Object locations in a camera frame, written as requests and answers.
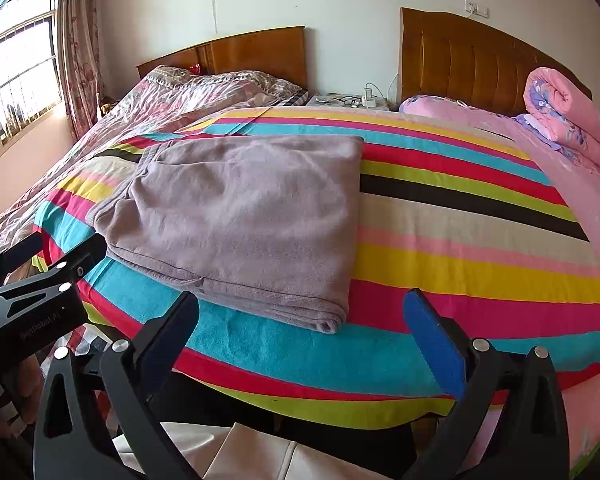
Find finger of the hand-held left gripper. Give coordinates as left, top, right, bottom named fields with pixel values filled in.
left=0, top=234, right=109, bottom=312
left=0, top=232, right=46, bottom=287

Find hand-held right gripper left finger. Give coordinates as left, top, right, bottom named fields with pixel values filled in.
left=32, top=291, right=201, bottom=480

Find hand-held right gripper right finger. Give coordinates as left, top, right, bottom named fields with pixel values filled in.
left=402, top=287, right=571, bottom=480

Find mauve knitted sweater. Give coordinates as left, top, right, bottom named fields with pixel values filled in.
left=86, top=134, right=365, bottom=335

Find person's left forearm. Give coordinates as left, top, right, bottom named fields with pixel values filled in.
left=0, top=425, right=36, bottom=480

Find person's left hand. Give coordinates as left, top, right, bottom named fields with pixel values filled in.
left=0, top=355, right=48, bottom=442

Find checkered bedsheet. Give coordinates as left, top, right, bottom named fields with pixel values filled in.
left=54, top=324, right=127, bottom=442

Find striped colourful blanket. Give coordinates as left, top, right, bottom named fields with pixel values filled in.
left=32, top=105, right=600, bottom=429

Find person's white trouser legs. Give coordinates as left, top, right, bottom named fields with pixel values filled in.
left=114, top=421, right=407, bottom=480

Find barred window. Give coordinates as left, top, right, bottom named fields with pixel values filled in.
left=0, top=0, right=63, bottom=171

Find floral pink curtain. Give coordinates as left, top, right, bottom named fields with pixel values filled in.
left=55, top=0, right=104, bottom=134

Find pink purple pillow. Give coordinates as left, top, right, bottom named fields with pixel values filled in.
left=399, top=95, right=481, bottom=117

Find plaid pillow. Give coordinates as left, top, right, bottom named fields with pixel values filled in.
left=279, top=86, right=309, bottom=107

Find patterned nightstand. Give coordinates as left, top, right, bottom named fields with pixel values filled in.
left=307, top=91, right=400, bottom=112

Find plain wooden headboard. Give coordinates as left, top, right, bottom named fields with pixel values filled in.
left=136, top=26, right=308, bottom=92

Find rolled pink floral quilt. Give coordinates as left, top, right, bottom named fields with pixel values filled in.
left=512, top=67, right=600, bottom=167

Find padded wooden headboard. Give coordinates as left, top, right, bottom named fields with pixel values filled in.
left=400, top=7, right=593, bottom=117

